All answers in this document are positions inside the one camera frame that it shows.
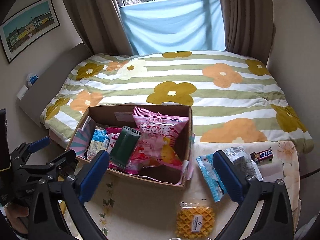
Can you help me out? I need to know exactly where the light blue cloth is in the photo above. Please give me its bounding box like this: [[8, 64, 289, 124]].
[[119, 0, 227, 55]]

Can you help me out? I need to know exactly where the white tissue roll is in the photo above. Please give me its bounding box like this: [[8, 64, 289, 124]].
[[16, 85, 29, 100]]

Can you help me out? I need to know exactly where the dark green snack packet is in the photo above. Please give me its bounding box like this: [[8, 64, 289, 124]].
[[109, 126, 142, 170]]

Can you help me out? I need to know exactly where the light blue snack packet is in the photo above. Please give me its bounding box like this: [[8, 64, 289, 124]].
[[196, 154, 227, 203]]

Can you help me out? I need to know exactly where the blue and white pack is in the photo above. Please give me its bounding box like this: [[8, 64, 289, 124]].
[[26, 73, 38, 87]]

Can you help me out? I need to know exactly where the brown curtain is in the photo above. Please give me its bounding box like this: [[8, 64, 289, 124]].
[[217, 0, 275, 58], [70, 0, 137, 55]]

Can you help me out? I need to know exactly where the dark chocolate bar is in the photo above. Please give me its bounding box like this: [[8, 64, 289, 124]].
[[250, 147, 274, 165]]

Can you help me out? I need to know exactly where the yellow waffle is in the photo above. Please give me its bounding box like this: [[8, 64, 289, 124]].
[[176, 201, 216, 233]]

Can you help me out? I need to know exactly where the clear dark snack packet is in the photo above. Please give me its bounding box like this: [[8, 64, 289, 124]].
[[222, 146, 263, 180]]

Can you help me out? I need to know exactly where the framed picture of houses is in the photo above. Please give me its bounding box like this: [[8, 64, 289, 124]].
[[0, 0, 60, 64]]

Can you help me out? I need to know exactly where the cardboard box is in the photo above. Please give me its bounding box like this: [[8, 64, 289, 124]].
[[65, 105, 194, 189]]

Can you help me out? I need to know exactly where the grey bed headboard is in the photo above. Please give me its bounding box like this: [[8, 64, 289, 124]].
[[16, 42, 94, 128]]

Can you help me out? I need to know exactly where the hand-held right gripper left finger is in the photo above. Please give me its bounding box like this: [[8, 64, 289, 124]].
[[27, 150, 110, 240]]

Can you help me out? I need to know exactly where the pink marshmallow bag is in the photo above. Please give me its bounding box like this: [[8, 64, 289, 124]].
[[129, 106, 189, 172]]

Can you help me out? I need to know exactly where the blue and white snack bag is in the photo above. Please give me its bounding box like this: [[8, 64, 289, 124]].
[[87, 126, 109, 160]]

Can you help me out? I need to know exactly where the floral tablecloth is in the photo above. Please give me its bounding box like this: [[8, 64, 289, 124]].
[[60, 140, 302, 240]]

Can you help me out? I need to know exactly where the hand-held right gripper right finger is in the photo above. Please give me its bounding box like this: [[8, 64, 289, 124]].
[[212, 150, 293, 240]]

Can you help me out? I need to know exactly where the person's left hand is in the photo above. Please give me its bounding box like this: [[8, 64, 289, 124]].
[[5, 202, 28, 233]]

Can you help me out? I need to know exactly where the striped floral blanket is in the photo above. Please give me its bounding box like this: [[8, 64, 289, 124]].
[[40, 51, 314, 153]]

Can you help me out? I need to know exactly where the red and pink snack bag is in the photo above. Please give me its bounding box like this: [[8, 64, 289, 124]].
[[105, 127, 123, 155]]

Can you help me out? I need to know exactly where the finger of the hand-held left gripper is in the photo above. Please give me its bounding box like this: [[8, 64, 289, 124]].
[[10, 136, 52, 166], [19, 150, 77, 181]]

